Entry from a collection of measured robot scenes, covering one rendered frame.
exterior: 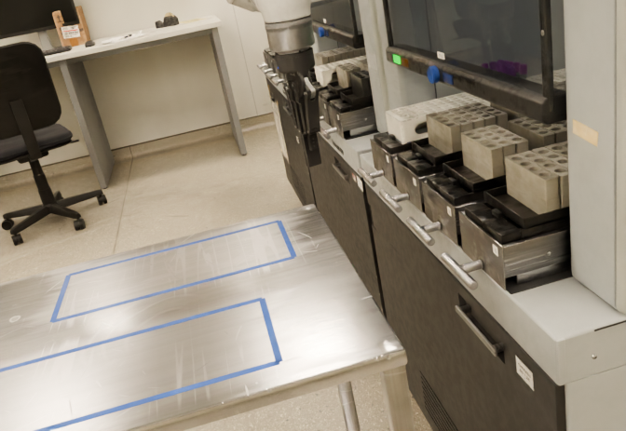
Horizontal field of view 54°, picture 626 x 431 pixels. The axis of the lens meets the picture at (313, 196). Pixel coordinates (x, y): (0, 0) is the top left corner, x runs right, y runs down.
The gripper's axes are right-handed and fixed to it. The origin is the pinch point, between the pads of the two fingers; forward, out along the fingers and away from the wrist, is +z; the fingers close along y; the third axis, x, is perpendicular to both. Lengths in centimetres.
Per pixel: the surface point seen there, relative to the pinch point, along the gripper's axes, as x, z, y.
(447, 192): -8.2, 2.4, -34.7
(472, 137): -16.4, -4.1, -31.5
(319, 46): -45, -6, 87
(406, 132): -18.2, 0.1, -7.7
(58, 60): 33, -2, 296
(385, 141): -15.9, 2.3, -2.6
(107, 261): 44.4, 2.8, -15.8
